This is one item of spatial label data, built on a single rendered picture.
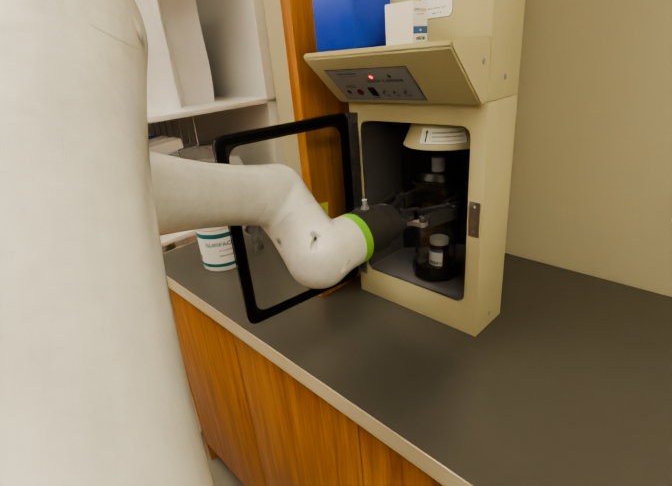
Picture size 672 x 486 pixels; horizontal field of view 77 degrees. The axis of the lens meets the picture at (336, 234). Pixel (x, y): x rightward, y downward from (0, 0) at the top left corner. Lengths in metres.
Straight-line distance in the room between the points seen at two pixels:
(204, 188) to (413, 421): 0.50
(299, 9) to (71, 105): 0.76
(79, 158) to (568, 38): 1.08
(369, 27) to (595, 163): 0.65
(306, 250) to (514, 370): 0.46
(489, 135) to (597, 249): 0.56
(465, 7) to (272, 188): 0.42
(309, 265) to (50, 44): 0.48
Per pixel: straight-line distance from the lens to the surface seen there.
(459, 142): 0.86
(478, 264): 0.86
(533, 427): 0.79
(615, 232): 1.22
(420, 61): 0.71
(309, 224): 0.66
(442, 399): 0.81
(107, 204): 0.19
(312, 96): 0.95
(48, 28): 0.26
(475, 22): 0.77
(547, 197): 1.24
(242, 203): 0.60
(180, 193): 0.52
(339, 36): 0.81
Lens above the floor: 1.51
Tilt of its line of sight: 23 degrees down
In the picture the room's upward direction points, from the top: 5 degrees counter-clockwise
